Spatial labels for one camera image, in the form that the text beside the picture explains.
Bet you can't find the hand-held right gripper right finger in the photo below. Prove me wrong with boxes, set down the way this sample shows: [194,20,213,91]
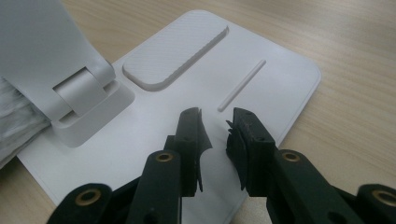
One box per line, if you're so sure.
[225,106,278,199]

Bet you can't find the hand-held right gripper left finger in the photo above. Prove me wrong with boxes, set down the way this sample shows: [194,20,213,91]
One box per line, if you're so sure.
[163,106,214,199]

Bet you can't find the white desk lamp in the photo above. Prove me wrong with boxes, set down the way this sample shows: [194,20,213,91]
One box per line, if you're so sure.
[0,0,322,224]

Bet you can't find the white cloth with dark stripes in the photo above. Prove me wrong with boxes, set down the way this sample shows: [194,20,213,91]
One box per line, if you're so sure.
[0,76,52,171]

